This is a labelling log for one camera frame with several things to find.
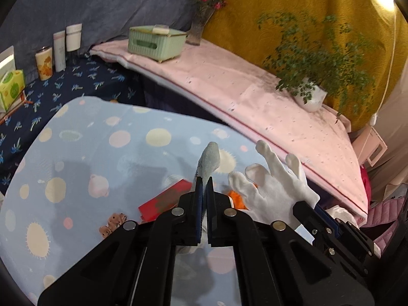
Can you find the orange plastic bag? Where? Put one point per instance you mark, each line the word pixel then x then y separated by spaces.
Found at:
pixel 236 198

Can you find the white slim bottle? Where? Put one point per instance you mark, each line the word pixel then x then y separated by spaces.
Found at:
pixel 59 51

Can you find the white lidded cup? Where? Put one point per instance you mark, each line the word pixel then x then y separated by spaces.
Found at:
pixel 74 36

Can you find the pink quilted jacket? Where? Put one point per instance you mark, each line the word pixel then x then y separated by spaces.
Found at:
pixel 387 212

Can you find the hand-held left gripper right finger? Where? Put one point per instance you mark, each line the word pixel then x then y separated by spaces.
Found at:
pixel 210 204

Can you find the navy printed cloth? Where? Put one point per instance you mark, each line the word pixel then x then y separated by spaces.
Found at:
pixel 63 95

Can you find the red cloth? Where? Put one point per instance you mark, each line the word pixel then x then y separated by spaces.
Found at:
pixel 366 181

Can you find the glass vase with flowers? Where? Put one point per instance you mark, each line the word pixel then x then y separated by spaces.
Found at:
pixel 202 12

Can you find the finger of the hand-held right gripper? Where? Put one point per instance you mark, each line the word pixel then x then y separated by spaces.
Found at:
pixel 312 220

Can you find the blue-grey curtain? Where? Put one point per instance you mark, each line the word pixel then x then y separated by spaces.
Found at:
pixel 111 6

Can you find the yellow printed tin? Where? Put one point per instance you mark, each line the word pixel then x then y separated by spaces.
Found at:
pixel 44 65

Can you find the crushed red paper cup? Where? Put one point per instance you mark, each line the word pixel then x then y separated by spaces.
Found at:
pixel 162 202

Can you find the pink blanket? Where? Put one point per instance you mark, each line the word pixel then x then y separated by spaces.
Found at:
pixel 255 102

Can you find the yellow curtain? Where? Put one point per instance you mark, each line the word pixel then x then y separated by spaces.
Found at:
pixel 302 9

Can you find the green tissue packet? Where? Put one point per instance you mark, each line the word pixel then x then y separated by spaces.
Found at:
pixel 11 86

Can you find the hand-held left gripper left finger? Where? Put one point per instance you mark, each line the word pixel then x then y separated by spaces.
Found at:
pixel 199 204

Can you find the wooden stick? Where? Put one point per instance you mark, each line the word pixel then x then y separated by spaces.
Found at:
pixel 14 111

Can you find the potted plant in white pot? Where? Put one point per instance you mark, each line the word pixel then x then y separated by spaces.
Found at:
pixel 315 67

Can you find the grey fabric pouch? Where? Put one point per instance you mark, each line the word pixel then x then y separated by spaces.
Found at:
pixel 208 162

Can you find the white cardboard box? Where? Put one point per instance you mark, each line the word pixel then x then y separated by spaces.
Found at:
pixel 7 60

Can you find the green tissue box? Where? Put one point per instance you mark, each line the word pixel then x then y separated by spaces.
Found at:
pixel 156 43

